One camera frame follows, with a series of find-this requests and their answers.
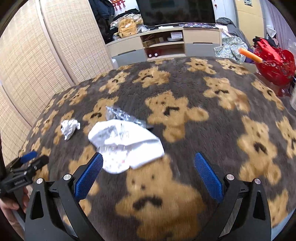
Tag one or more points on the yellow plush backpack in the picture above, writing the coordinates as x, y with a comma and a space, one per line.
126, 28

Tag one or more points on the red plastic basket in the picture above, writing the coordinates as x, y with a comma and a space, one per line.
278, 65

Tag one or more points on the red hanging ornament left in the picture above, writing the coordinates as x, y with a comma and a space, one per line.
118, 4

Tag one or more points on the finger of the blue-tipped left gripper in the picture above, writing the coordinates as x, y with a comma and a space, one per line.
27, 157

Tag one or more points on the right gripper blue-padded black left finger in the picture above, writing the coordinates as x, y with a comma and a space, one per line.
43, 221

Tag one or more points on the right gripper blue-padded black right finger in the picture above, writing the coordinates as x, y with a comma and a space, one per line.
253, 220

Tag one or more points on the white plastic bag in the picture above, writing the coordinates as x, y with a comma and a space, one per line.
124, 145

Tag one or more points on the clear blister plastic packaging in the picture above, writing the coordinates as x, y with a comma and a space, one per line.
114, 113

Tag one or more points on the pink window curtain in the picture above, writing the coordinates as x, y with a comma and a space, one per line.
276, 26

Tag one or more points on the orange handle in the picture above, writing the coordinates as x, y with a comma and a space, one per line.
250, 55

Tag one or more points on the black flat screen television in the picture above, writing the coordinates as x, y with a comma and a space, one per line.
176, 11

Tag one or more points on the beige standing air conditioner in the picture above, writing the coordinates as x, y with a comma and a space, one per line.
250, 19

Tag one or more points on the woven bamboo folding screen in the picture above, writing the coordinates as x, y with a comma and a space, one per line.
46, 48

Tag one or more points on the teddy bear pattern blanket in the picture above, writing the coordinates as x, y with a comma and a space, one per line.
208, 105

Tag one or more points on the dark hanging coats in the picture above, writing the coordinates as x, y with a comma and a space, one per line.
103, 11

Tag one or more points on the floral green cloth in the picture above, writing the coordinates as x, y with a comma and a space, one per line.
230, 49

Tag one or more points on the beige grey TV cabinet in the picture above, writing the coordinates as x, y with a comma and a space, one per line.
160, 44

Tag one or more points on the small white paper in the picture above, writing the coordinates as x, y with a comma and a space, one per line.
68, 128

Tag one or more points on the person's left hand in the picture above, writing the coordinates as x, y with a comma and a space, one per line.
8, 205

